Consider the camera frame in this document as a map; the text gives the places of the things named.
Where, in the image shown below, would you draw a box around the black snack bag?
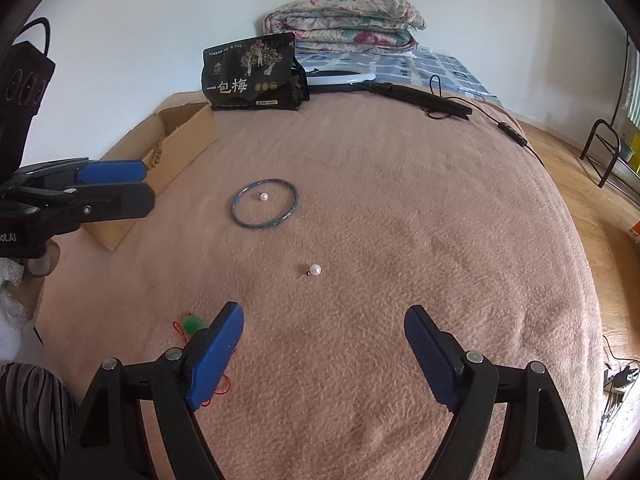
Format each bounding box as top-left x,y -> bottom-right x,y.
202,32 -> 311,111

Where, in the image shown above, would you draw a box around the tangle of floor cables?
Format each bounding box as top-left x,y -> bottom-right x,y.
601,334 -> 640,413

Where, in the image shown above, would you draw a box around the black cable with inline switch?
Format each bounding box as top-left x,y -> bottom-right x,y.
427,74 -> 547,167

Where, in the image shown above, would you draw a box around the black metal clothes rack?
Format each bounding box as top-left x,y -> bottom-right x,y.
580,32 -> 640,189

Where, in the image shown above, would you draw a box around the green pendant with red string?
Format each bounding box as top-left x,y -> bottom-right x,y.
172,312 -> 234,406

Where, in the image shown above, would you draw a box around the person's white fleece left forearm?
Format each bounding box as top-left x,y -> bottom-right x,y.
0,259 -> 47,363

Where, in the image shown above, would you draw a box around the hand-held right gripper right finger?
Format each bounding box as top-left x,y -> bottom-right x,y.
404,305 -> 586,480

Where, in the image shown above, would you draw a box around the black ring light stand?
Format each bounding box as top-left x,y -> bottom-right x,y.
357,80 -> 473,121

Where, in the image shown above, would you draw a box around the folded floral quilt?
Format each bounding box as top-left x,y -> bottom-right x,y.
263,0 -> 426,53

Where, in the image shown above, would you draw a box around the person's striped pants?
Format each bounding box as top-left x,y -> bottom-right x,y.
0,362 -> 81,480

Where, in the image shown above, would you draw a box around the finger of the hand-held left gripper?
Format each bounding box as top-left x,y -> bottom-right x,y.
0,182 -> 156,236
0,158 -> 149,196

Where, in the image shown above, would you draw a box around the cardboard box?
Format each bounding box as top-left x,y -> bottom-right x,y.
82,102 -> 220,251

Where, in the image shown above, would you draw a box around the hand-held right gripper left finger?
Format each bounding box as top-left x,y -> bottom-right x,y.
59,301 -> 246,480

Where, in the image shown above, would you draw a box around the white ring light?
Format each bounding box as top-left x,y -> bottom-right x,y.
300,57 -> 377,89

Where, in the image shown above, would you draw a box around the pink fleece blanket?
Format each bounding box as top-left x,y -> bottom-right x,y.
35,91 -> 608,480

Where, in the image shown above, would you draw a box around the white power strip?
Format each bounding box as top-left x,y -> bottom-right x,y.
604,364 -> 639,392

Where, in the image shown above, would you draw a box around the grey blue patterned bed sheet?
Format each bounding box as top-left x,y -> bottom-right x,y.
292,42 -> 503,108

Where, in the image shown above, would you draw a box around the thin blue bangle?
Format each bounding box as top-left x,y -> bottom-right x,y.
230,178 -> 300,231

